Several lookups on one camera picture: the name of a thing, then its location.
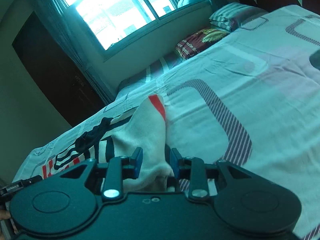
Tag striped knit dinosaur sweater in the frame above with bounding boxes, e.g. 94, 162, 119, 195
41, 94, 173, 192

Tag person's left hand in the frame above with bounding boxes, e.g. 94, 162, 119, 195
0, 210, 18, 234

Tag patterned white bed sheet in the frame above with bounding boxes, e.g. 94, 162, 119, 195
14, 5, 319, 239

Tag striped purple blue bedding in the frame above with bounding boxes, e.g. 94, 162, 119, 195
117, 52, 183, 97

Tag dark wooden door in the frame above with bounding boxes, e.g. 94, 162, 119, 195
12, 12, 105, 127

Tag maroon yellow folded blanket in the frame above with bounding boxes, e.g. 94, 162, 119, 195
175, 28, 229, 60

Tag grey striped pillow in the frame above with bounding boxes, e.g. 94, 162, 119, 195
209, 2, 268, 32

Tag window with white frame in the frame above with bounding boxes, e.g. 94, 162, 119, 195
58, 0, 211, 60

